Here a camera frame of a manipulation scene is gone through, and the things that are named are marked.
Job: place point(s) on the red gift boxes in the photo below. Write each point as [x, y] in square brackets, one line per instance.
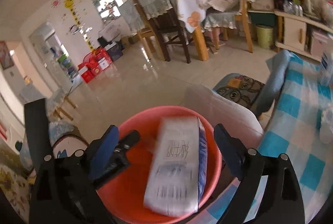
[93, 64]

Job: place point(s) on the light wooden dining table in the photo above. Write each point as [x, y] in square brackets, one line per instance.
[191, 14]

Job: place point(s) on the green trash bin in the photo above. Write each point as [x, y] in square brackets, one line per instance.
[265, 36]

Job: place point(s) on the white milk carton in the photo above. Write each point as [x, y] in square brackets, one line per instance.
[178, 171]

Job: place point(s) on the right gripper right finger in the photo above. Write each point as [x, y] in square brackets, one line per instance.
[232, 149]

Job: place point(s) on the dark wooden chair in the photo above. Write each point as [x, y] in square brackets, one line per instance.
[162, 19]

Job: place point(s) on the white TV cabinet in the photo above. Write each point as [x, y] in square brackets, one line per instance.
[293, 34]

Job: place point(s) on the giraffe height wall sticker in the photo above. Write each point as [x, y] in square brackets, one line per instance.
[78, 26]

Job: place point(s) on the pink plastic basin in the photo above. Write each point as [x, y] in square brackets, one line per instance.
[123, 195]

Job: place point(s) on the light wooden chair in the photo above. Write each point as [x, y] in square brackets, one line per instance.
[225, 21]

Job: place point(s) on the white yogurt bottle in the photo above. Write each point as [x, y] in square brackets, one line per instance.
[325, 70]

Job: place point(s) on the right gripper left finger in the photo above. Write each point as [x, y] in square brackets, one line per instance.
[99, 152]

